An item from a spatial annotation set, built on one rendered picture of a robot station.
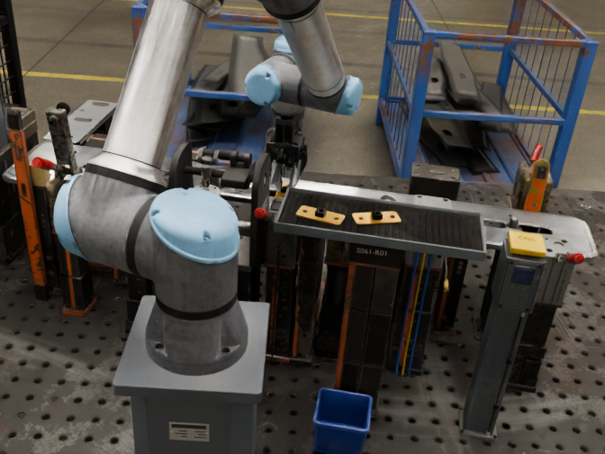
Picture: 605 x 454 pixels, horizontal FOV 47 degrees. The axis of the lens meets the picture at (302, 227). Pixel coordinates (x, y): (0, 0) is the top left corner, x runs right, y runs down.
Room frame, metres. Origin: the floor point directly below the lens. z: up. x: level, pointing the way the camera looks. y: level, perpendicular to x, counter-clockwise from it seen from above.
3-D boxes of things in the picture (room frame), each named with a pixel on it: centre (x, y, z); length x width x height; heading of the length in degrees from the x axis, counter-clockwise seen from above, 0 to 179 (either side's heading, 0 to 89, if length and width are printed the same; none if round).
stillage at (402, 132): (3.78, -0.85, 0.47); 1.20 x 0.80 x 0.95; 2
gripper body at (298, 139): (1.43, 0.05, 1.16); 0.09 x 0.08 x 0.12; 173
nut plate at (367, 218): (1.10, -0.13, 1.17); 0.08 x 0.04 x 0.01; 104
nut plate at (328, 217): (1.10, -0.03, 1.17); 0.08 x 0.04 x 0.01; 72
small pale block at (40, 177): (1.40, 0.60, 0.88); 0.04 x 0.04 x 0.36; 83
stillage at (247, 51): (3.80, 0.45, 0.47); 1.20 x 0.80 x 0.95; 0
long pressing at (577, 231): (1.46, 0.03, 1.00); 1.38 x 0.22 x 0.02; 83
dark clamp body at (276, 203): (1.26, 0.04, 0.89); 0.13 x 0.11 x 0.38; 173
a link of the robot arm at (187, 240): (0.81, 0.15, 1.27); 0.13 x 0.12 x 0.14; 69
